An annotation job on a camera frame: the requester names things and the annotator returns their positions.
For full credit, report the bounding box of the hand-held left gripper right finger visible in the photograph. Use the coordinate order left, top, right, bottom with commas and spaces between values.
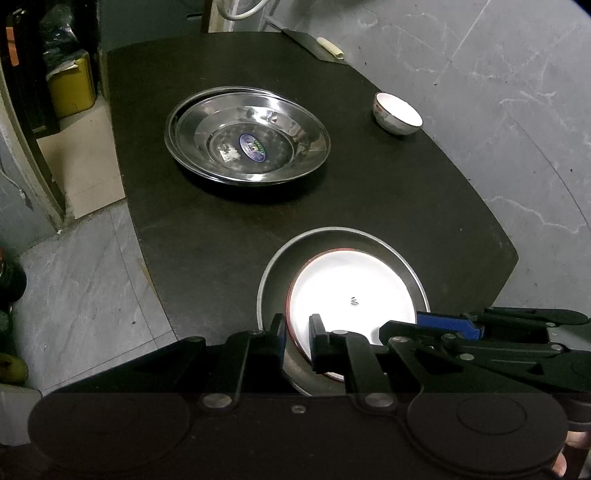
309, 314, 555, 413

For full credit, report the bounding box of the black plastic bag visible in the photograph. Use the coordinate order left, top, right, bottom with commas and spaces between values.
39, 0, 89, 65

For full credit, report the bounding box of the dark green bottle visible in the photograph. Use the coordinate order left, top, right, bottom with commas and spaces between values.
0, 259, 28, 304

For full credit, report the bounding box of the white plate with red rim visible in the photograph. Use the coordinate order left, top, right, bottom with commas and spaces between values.
286, 249, 416, 383

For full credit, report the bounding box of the dark wooden door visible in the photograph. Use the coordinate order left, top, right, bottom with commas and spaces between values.
0, 0, 61, 139

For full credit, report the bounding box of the yellow container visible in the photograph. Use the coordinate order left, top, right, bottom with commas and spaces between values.
46, 51, 97, 120

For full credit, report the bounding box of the person's right hand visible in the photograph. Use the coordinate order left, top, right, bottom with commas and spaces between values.
553, 429, 591, 479

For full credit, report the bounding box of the steel bowl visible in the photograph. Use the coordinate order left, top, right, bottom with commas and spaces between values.
256, 225, 431, 397

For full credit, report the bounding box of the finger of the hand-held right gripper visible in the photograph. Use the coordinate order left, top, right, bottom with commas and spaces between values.
379, 320, 568, 370
416, 306, 591, 341

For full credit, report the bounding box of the white container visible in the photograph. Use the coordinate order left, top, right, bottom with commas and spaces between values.
0, 386, 44, 448

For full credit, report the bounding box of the white hose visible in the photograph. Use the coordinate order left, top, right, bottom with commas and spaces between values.
217, 0, 269, 21

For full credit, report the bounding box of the white door frame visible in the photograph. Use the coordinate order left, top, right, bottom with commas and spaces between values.
0, 69, 66, 234

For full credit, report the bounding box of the white ceramic bowl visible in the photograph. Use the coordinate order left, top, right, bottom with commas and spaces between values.
372, 92, 424, 136

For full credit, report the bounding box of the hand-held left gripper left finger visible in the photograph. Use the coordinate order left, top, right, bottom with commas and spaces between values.
51, 314, 288, 413

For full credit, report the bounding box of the cleaver with cream handle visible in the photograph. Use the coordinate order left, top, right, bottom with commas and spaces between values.
281, 27, 345, 63

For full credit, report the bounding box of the yellow green bottle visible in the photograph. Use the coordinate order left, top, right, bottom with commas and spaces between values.
0, 353, 29, 385

